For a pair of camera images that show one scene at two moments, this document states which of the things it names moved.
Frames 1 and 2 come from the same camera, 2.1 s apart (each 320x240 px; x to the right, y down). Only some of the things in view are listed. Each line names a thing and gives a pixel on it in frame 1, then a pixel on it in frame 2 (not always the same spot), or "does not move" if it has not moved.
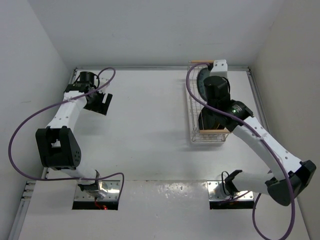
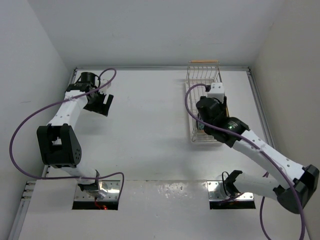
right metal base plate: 216,192 does not move
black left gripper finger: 106,104 does not move
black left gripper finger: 89,107 does not move
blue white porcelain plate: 203,74 -> 201,126
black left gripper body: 96,100 does not move
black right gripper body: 227,80 -> 222,105
